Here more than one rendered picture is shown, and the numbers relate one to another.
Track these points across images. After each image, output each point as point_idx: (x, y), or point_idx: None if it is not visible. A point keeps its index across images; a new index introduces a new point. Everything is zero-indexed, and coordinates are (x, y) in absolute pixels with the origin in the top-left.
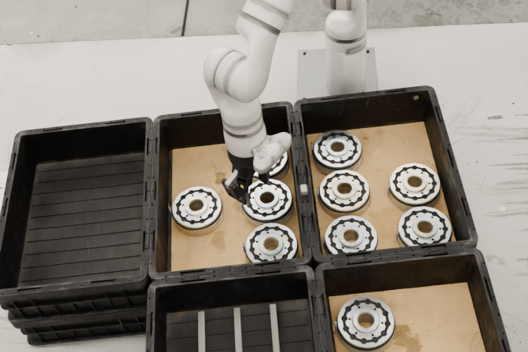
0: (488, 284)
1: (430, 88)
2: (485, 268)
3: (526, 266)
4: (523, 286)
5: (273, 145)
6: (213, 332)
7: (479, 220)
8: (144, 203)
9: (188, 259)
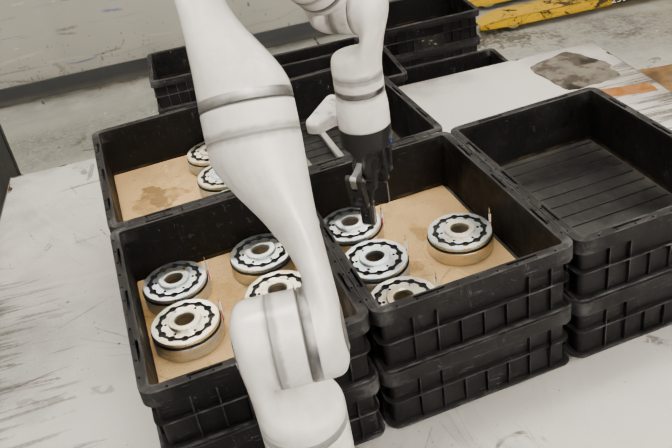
0: (108, 206)
1: (144, 389)
2: (107, 216)
3: (65, 392)
4: (75, 371)
5: (323, 109)
6: None
7: (113, 431)
8: (501, 168)
9: (445, 211)
